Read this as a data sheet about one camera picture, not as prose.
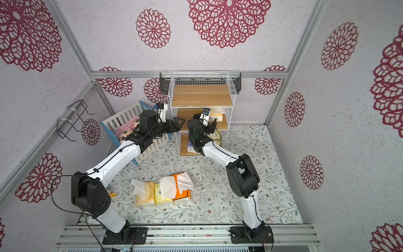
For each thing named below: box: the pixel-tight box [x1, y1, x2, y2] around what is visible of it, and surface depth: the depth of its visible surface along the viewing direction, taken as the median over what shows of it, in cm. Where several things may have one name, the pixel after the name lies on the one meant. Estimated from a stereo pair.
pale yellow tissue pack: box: [208, 107, 226, 123], surface depth 87 cm
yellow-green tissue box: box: [154, 176, 177, 206], surface depth 83 cm
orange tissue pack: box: [170, 171, 195, 205], surface depth 82 cm
